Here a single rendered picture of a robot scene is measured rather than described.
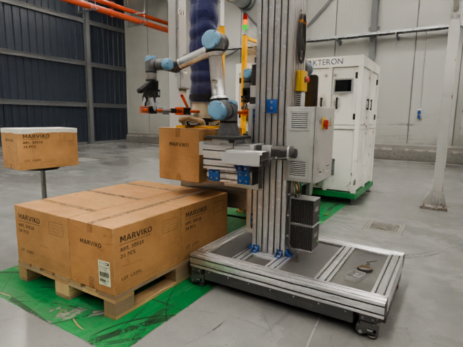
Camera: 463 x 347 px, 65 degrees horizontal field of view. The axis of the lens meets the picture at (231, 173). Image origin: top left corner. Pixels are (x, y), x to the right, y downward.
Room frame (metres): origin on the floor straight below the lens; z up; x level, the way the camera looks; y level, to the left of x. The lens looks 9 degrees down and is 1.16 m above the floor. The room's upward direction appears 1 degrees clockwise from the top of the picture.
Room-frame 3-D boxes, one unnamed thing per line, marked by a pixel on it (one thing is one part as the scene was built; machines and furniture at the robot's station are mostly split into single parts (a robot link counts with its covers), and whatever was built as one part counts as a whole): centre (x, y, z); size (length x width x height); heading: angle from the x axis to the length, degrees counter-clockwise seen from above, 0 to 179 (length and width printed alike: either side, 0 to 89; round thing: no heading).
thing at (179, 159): (3.00, 0.24, 0.87); 0.60 x 0.40 x 0.40; 147
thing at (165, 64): (2.48, 0.45, 1.50); 0.11 x 0.11 x 0.08; 67
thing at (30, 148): (3.81, 2.02, 0.82); 0.60 x 0.40 x 0.40; 141
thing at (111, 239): (2.69, 0.77, 0.34); 1.20 x 1.00 x 0.40; 149
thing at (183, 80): (4.22, 0.55, 1.62); 0.20 x 0.05 x 0.30; 149
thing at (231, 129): (2.43, 0.02, 1.09); 0.15 x 0.15 x 0.10
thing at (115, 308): (2.69, 0.77, 0.07); 1.20 x 1.00 x 0.14; 149
